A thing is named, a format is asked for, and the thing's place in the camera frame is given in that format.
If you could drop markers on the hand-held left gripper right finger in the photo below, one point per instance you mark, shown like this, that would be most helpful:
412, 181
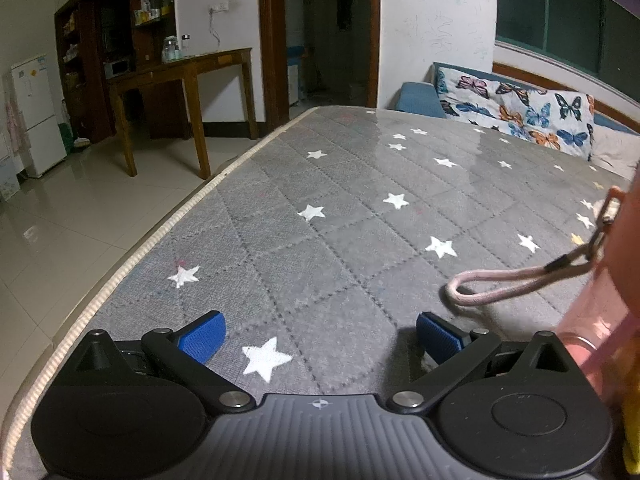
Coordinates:
440, 336

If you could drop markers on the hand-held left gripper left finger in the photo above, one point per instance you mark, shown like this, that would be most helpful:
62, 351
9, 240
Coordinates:
205, 336

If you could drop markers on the pink water bottle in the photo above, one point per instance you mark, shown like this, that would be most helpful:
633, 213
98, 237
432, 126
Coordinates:
615, 320

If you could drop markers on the yellow grey cleaning cloth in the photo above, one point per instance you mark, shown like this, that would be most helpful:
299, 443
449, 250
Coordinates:
632, 440

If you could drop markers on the grey star-print table cover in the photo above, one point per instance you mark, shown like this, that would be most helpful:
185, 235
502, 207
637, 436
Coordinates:
350, 210

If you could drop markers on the white mop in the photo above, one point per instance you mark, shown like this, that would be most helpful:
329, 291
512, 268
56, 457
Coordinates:
81, 143

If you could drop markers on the blue sofa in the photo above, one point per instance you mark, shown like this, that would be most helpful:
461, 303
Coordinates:
417, 97

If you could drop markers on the butterfly print pillow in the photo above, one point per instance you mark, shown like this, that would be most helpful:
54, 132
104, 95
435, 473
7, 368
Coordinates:
525, 110

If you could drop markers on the green bag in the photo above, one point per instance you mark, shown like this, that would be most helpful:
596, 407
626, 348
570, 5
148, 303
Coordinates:
64, 137

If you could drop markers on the plain white pillow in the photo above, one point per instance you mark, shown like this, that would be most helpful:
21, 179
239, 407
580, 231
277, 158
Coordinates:
615, 152

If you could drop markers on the brown wooden table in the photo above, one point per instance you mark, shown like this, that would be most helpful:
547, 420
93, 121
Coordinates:
175, 67

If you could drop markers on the blue white cart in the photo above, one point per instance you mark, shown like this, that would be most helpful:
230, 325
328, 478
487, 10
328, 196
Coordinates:
295, 80

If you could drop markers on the white refrigerator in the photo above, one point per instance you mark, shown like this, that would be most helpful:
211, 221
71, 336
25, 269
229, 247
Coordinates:
37, 120

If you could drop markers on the white microwave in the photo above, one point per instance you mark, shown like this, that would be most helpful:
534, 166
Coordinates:
117, 68

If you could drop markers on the pink hanging cloth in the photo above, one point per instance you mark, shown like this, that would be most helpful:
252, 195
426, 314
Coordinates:
15, 125

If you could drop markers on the clear glass jar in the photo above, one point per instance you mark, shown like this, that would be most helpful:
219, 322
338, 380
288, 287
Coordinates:
171, 50

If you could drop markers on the clear bottle with black lid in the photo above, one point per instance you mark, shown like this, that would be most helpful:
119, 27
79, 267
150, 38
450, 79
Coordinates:
186, 46

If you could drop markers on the dark wooden shelf cabinet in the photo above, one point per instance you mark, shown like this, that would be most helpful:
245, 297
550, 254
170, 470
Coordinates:
90, 60

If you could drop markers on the green framed window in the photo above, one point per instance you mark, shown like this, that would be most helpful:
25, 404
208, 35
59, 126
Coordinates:
550, 15

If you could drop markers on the brown wooden door frame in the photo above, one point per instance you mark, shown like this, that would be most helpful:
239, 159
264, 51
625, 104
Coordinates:
267, 60

